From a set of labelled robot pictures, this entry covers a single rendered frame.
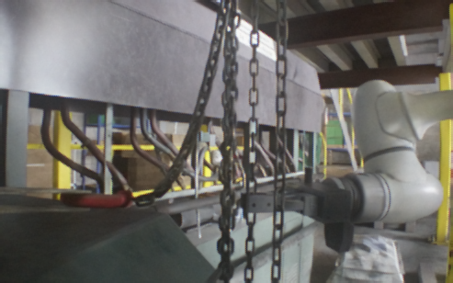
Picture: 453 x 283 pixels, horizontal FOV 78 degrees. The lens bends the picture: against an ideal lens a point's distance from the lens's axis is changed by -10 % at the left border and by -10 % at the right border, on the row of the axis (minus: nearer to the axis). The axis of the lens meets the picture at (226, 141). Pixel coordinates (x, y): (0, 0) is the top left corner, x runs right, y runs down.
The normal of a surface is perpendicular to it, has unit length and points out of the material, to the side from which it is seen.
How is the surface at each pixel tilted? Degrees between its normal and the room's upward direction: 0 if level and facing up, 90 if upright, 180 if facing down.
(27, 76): 90
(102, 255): 45
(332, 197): 90
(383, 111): 74
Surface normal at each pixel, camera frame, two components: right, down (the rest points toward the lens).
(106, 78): 0.82, 0.01
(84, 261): 0.70, -0.69
